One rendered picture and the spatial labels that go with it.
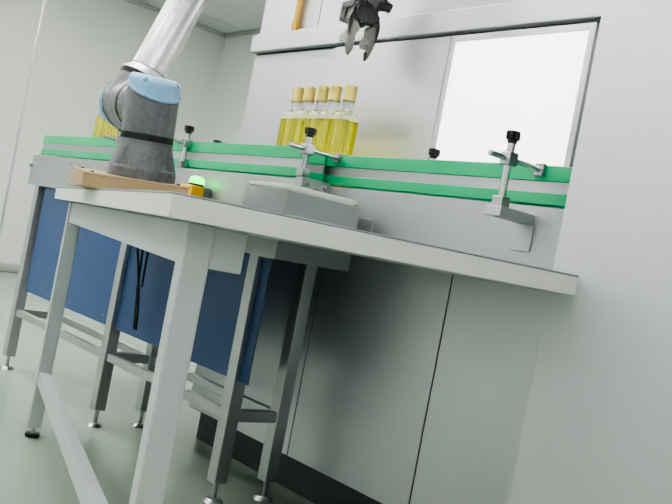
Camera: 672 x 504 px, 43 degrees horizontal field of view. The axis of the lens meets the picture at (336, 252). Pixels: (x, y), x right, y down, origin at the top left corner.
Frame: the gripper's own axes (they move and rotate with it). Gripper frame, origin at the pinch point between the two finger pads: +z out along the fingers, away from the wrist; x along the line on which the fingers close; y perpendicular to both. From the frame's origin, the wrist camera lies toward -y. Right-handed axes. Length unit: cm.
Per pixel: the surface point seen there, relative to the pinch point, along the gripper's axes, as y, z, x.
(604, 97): -95, 20, 14
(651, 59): -102, 14, 13
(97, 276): 98, 78, 23
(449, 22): -17.8, -10.9, -14.4
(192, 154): 51, 33, 19
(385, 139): -3.1, 20.8, -12.1
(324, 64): 34.2, -2.7, -11.5
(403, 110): -7.9, 12.7, -12.6
